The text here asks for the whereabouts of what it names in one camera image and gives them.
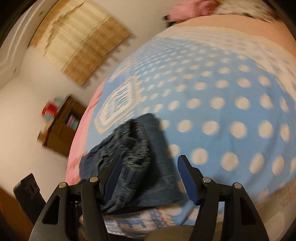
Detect blue pink patterned bed sheet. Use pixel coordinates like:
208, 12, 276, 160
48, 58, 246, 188
66, 24, 295, 240

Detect stack of colourful books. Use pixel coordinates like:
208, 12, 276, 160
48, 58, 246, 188
66, 114, 79, 130

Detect beige gold window curtain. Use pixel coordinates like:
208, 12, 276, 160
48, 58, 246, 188
30, 1, 131, 86

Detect dark brown wooden desk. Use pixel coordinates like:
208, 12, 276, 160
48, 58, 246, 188
38, 95, 86, 157

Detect dark blue denim jeans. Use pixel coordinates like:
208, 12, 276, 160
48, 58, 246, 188
79, 113, 183, 214

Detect dark clothes behind blanket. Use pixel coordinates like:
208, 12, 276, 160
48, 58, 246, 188
163, 15, 181, 28

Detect white heart patterned pillow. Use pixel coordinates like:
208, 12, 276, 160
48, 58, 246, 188
213, 0, 278, 22

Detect pink folded blanket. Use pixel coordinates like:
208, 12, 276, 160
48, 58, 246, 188
169, 0, 221, 22

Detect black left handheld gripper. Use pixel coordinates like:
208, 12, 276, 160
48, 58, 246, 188
13, 173, 46, 224

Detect red gift bag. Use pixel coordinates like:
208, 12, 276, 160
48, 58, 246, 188
42, 102, 58, 119

